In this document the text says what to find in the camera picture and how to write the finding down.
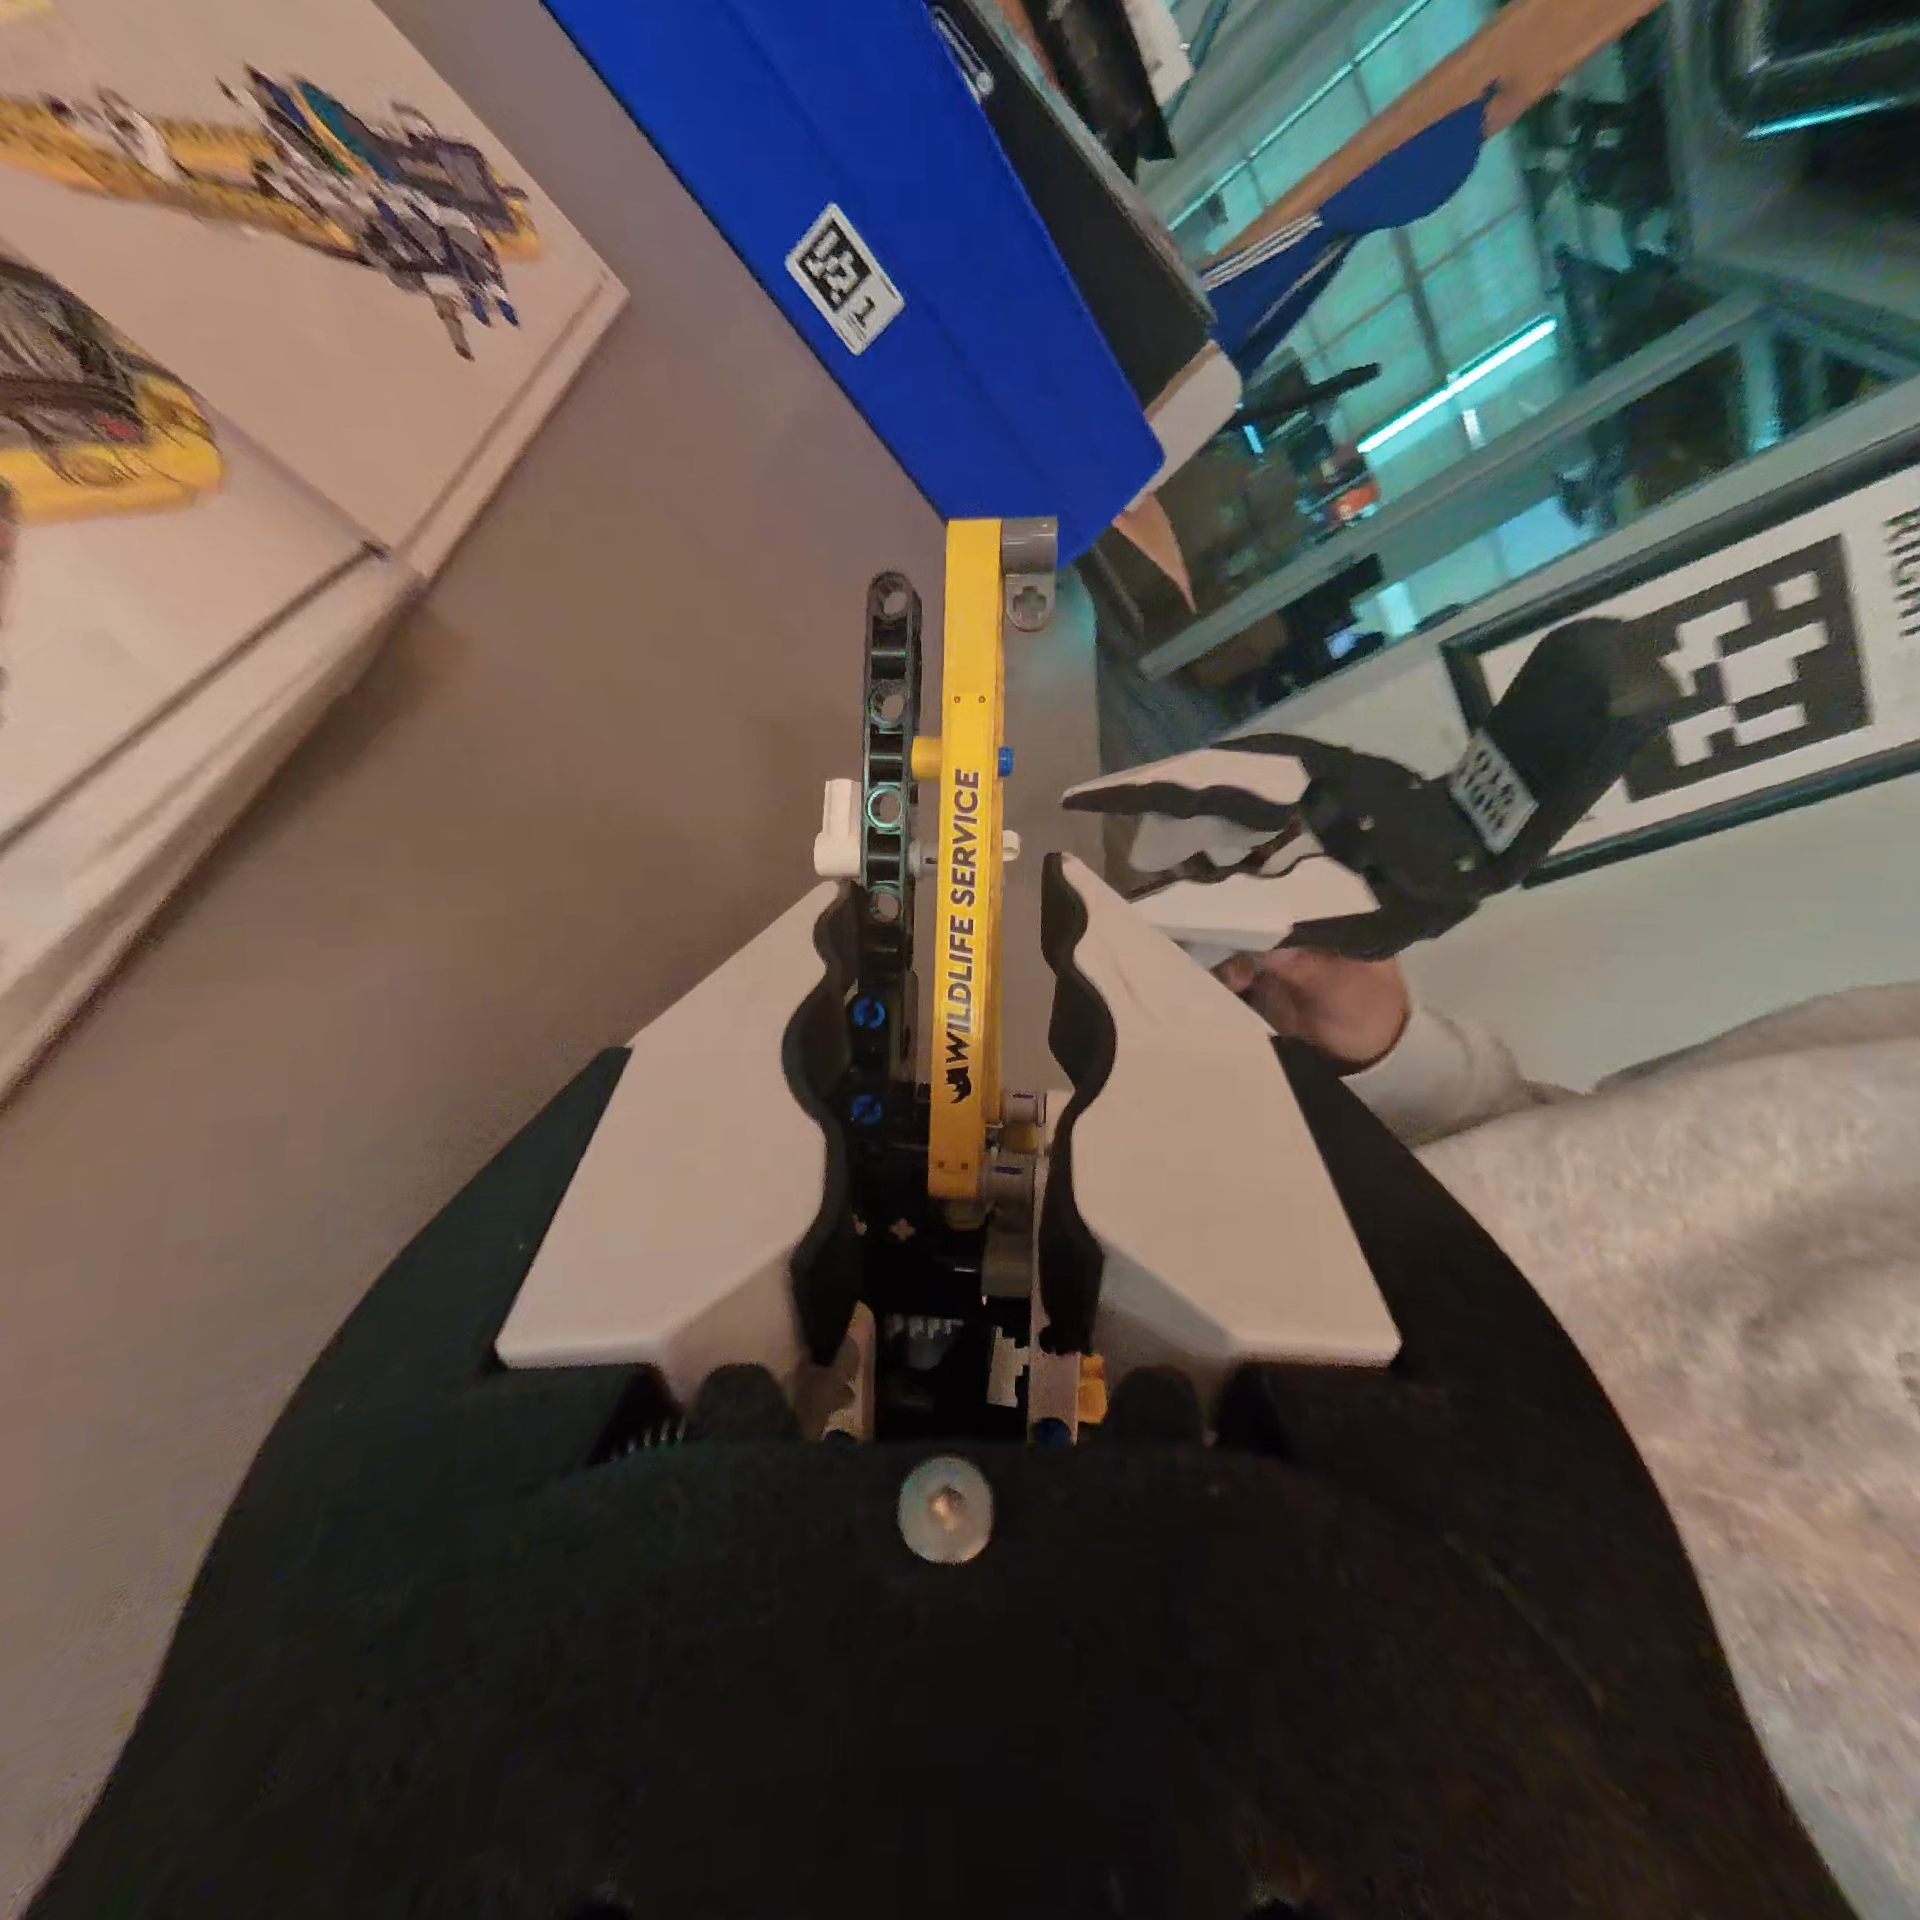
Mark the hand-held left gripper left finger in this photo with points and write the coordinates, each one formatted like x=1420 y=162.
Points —
x=675 y=1172

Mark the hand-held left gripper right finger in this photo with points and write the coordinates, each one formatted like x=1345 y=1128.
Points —
x=1229 y=1184

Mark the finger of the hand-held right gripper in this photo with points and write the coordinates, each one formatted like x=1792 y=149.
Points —
x=1276 y=918
x=1200 y=781

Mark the yellow black lego assembly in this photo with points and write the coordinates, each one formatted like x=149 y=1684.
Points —
x=968 y=902

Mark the person's right forearm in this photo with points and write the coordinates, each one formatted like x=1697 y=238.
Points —
x=1499 y=1072

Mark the open lego instruction booklet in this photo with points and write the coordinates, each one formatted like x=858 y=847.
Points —
x=149 y=675

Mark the person's right hand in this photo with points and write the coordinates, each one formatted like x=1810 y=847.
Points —
x=1328 y=1004

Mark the white cardboard box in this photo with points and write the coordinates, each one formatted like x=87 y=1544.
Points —
x=1200 y=406

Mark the black white marker board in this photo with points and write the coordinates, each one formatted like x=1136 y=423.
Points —
x=1800 y=675

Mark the blue storage box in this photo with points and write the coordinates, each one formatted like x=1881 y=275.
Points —
x=840 y=149

